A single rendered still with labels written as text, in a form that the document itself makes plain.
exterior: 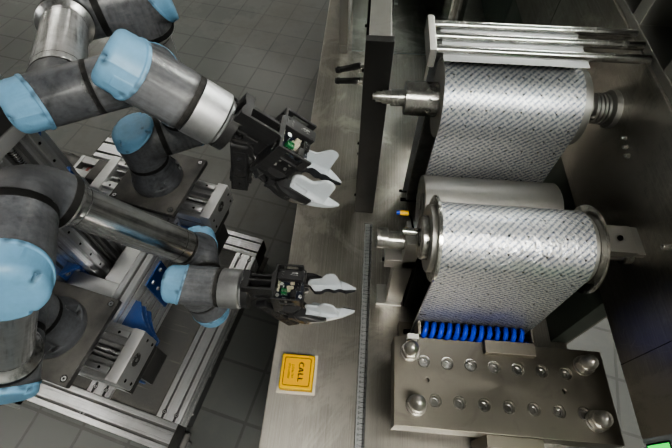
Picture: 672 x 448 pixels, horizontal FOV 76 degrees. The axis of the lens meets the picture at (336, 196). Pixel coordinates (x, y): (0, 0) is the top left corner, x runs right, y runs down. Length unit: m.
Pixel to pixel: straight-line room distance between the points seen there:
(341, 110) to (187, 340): 1.06
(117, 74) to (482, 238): 0.54
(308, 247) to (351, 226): 0.13
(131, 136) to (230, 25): 2.35
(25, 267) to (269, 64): 2.58
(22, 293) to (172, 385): 1.14
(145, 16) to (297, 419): 0.87
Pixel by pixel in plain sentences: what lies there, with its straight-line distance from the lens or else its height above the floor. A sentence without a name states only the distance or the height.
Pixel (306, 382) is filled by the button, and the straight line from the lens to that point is 0.99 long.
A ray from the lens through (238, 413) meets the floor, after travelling 1.95.
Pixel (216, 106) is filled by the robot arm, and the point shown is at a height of 1.53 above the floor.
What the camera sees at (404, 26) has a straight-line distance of 1.62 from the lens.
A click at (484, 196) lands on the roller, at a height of 1.23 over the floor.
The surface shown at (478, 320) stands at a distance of 0.94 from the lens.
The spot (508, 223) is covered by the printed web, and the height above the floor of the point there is 1.31.
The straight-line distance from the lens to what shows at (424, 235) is 0.72.
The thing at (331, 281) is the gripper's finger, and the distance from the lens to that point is 0.85.
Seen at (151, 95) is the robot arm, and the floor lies 1.56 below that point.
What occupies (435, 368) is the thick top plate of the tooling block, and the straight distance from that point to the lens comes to 0.91.
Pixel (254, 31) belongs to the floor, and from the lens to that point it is 3.44.
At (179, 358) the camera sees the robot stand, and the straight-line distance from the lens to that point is 1.84.
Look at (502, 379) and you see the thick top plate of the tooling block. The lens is 0.94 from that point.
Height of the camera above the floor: 1.89
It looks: 55 degrees down
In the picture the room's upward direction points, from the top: straight up
